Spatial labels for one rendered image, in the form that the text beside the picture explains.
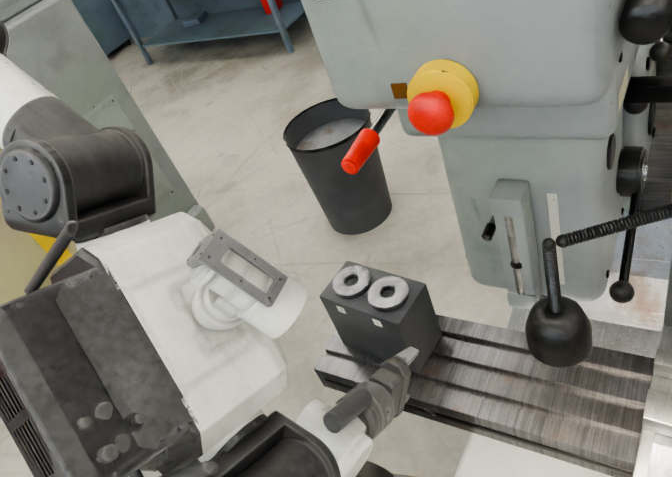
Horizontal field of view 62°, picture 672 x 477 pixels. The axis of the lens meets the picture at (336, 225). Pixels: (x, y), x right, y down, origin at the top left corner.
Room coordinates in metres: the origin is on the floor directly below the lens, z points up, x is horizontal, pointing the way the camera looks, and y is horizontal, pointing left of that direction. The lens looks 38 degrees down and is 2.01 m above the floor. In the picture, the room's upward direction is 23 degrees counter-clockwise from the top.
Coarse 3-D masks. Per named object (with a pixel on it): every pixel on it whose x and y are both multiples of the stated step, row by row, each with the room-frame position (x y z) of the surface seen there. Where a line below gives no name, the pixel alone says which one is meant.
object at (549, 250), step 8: (544, 240) 0.38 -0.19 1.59; (552, 240) 0.37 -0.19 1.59; (544, 248) 0.37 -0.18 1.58; (552, 248) 0.37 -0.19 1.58; (544, 256) 0.38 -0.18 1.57; (552, 256) 0.37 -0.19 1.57; (544, 264) 0.38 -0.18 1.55; (552, 264) 0.37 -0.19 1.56; (552, 272) 0.37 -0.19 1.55; (552, 280) 0.37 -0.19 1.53; (552, 288) 0.37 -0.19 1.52; (552, 296) 0.37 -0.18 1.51; (560, 296) 0.37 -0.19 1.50; (552, 304) 0.37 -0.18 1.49; (560, 304) 0.37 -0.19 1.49
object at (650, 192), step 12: (660, 72) 0.78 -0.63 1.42; (660, 108) 0.77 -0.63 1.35; (660, 120) 0.77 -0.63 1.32; (660, 132) 0.77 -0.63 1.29; (660, 144) 0.77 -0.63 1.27; (648, 156) 0.78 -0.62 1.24; (660, 156) 0.77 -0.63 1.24; (648, 168) 0.78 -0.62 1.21; (660, 168) 0.77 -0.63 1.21; (648, 180) 0.78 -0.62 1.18; (660, 180) 0.77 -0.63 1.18; (648, 192) 0.78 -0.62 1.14; (660, 192) 0.77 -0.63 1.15; (624, 204) 0.82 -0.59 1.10; (648, 204) 0.78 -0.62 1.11; (660, 204) 0.77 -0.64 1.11
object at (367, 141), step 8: (384, 112) 0.53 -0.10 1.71; (392, 112) 0.53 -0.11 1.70; (376, 120) 0.52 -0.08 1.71; (384, 120) 0.52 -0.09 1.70; (376, 128) 0.51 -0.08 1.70; (360, 136) 0.50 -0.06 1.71; (368, 136) 0.49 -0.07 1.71; (376, 136) 0.49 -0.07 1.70; (352, 144) 0.49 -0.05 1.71; (360, 144) 0.48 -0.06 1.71; (368, 144) 0.48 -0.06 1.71; (376, 144) 0.49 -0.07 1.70; (352, 152) 0.48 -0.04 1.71; (360, 152) 0.47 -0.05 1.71; (368, 152) 0.48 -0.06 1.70; (344, 160) 0.47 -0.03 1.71; (352, 160) 0.47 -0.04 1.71; (360, 160) 0.47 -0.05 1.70; (344, 168) 0.47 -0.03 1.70; (352, 168) 0.46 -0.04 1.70
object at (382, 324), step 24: (360, 264) 0.96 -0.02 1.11; (336, 288) 0.91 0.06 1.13; (360, 288) 0.88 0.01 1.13; (384, 288) 0.85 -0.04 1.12; (408, 288) 0.83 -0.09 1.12; (336, 312) 0.89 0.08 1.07; (360, 312) 0.83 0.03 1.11; (384, 312) 0.80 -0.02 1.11; (408, 312) 0.77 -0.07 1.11; (432, 312) 0.82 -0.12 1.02; (360, 336) 0.86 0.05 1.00; (384, 336) 0.79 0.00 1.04; (408, 336) 0.76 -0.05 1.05; (432, 336) 0.80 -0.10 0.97
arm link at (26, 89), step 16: (0, 64) 0.73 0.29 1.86; (0, 80) 0.71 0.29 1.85; (16, 80) 0.71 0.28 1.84; (32, 80) 0.74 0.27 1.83; (0, 96) 0.69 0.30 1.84; (16, 96) 0.68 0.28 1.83; (32, 96) 0.69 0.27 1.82; (0, 112) 0.67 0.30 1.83; (0, 128) 0.66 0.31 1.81; (0, 144) 0.67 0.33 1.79
